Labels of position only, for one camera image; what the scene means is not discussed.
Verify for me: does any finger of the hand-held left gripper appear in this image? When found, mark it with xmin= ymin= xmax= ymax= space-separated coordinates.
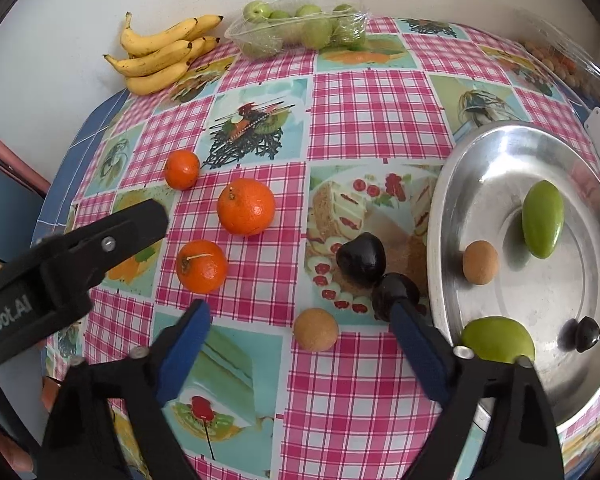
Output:
xmin=30 ymin=199 xmax=169 ymax=291

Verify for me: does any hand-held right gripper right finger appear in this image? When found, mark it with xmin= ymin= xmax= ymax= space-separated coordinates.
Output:
xmin=389 ymin=297 xmax=566 ymax=480

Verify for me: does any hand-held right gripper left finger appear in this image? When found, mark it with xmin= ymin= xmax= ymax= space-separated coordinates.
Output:
xmin=40 ymin=299 xmax=212 ymax=480

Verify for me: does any dark purple plum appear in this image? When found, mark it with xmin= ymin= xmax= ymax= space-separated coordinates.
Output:
xmin=336 ymin=233 xmax=386 ymax=281
xmin=371 ymin=273 xmax=421 ymax=321
xmin=575 ymin=316 xmax=600 ymax=352

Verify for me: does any small orange mandarin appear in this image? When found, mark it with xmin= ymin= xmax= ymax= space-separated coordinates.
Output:
xmin=163 ymin=149 xmax=201 ymax=191

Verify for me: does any plump green mango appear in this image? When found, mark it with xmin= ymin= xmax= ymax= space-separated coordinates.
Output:
xmin=461 ymin=316 xmax=536 ymax=365

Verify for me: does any orange mandarin with stem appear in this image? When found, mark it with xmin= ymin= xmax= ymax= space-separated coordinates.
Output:
xmin=175 ymin=239 xmax=229 ymax=295

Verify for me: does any small brown round fruit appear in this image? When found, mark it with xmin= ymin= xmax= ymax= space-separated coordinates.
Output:
xmin=293 ymin=307 xmax=340 ymax=352

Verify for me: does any large smooth orange mandarin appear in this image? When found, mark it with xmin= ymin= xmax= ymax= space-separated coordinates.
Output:
xmin=216 ymin=178 xmax=276 ymax=237

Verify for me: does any round metal plate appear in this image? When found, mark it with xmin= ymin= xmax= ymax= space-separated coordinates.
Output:
xmin=426 ymin=121 xmax=600 ymax=431

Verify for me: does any elongated green mango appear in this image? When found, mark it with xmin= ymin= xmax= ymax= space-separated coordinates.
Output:
xmin=522 ymin=180 xmax=565 ymax=260

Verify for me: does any pink flat panel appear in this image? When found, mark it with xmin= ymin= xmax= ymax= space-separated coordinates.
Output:
xmin=0 ymin=139 xmax=51 ymax=196

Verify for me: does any yellow banana bunch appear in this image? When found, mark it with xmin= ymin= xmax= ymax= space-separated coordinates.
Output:
xmin=103 ymin=12 xmax=225 ymax=97

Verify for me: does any clear plastic fruit tray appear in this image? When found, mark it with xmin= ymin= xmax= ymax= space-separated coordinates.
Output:
xmin=225 ymin=0 xmax=372 ymax=59

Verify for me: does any pink checkered printed tablecloth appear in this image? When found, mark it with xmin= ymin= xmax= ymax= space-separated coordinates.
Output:
xmin=42 ymin=16 xmax=600 ymax=480

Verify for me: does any group of small green apples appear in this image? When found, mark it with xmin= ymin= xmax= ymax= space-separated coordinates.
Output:
xmin=242 ymin=0 xmax=367 ymax=57

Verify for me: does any clear plastic box of nuts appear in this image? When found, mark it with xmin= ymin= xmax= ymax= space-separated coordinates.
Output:
xmin=517 ymin=7 xmax=600 ymax=96

